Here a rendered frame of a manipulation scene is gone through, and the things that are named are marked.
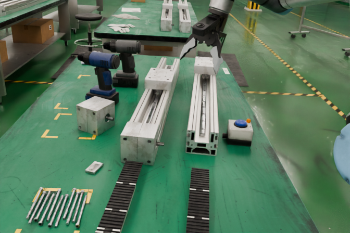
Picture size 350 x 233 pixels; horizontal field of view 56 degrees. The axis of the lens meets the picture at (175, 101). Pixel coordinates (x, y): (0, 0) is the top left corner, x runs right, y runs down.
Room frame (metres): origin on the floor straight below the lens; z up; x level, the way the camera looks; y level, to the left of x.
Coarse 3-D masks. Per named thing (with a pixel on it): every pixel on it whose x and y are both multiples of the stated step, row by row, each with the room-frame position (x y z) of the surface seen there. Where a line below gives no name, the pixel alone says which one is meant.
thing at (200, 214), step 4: (188, 212) 0.61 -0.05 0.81; (192, 212) 0.61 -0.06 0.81; (196, 212) 0.60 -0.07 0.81; (200, 212) 0.60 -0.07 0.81; (204, 212) 0.61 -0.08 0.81; (208, 212) 0.61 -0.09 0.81; (196, 216) 0.59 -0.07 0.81; (200, 216) 0.59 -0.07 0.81; (204, 216) 0.59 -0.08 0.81; (208, 216) 0.59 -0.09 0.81
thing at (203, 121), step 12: (204, 84) 1.42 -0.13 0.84; (216, 84) 1.36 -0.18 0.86; (192, 96) 1.19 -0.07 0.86; (204, 96) 1.27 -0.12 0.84; (216, 96) 1.21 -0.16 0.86; (192, 108) 1.08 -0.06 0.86; (204, 108) 1.15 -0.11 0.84; (216, 108) 1.09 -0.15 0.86; (192, 120) 0.98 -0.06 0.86; (204, 120) 1.05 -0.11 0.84; (216, 120) 0.99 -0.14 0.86; (192, 132) 0.97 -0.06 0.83; (204, 132) 0.96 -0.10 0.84; (216, 132) 0.91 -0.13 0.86; (192, 144) 0.91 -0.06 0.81; (204, 144) 0.93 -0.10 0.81; (216, 144) 0.91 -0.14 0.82
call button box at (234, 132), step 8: (232, 120) 1.05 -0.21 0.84; (232, 128) 0.99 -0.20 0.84; (240, 128) 0.99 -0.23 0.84; (248, 128) 1.00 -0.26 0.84; (224, 136) 1.02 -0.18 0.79; (232, 136) 0.98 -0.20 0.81; (240, 136) 0.98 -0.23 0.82; (248, 136) 0.98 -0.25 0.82; (232, 144) 0.98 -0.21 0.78; (240, 144) 0.98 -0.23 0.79; (248, 144) 0.98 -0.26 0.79
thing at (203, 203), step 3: (189, 201) 0.64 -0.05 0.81; (192, 201) 0.64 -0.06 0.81; (195, 201) 0.64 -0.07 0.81; (198, 201) 0.64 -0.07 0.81; (201, 201) 0.64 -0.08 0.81; (204, 201) 0.64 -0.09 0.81; (207, 201) 0.64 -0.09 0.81; (195, 204) 0.63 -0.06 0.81; (198, 204) 0.63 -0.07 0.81; (201, 204) 0.63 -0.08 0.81; (204, 204) 0.63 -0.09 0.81; (207, 204) 0.63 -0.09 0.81
